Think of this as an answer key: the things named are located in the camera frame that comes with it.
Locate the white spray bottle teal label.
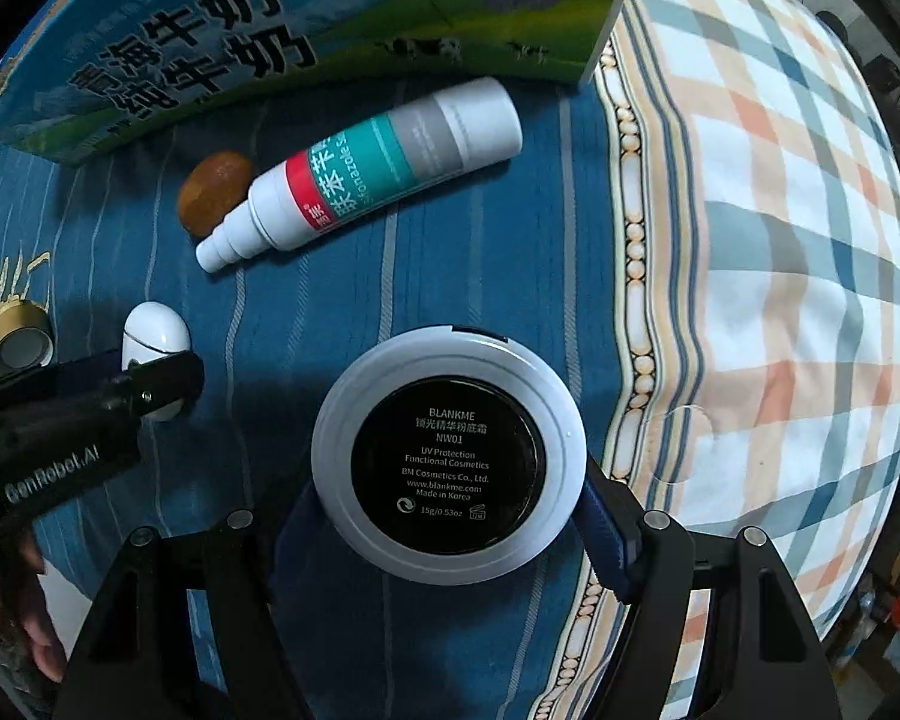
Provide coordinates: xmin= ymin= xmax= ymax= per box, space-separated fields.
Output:
xmin=195 ymin=77 xmax=524 ymax=275

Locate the person's left hand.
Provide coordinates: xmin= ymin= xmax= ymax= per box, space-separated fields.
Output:
xmin=0 ymin=529 xmax=68 ymax=683

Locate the white earbud case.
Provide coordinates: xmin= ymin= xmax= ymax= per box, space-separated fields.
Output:
xmin=122 ymin=301 xmax=194 ymax=422

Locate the blue striped bed sheet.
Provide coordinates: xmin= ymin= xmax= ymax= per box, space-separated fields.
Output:
xmin=0 ymin=75 xmax=695 ymax=720

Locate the blue printed milk carton box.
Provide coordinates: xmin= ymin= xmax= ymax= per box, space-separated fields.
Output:
xmin=0 ymin=0 xmax=643 ymax=167

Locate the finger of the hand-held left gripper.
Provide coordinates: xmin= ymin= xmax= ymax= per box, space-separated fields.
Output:
xmin=0 ymin=350 xmax=206 ymax=460

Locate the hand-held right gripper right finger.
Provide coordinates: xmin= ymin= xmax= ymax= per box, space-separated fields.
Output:
xmin=576 ymin=456 xmax=845 ymax=720

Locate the plaid checked quilt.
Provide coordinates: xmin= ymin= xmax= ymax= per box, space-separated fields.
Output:
xmin=604 ymin=0 xmax=900 ymax=720

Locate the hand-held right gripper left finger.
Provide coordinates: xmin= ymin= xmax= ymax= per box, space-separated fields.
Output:
xmin=64 ymin=484 xmax=346 ymax=720

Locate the round white cosmetic compact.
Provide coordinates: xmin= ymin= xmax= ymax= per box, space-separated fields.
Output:
xmin=311 ymin=324 xmax=590 ymax=569

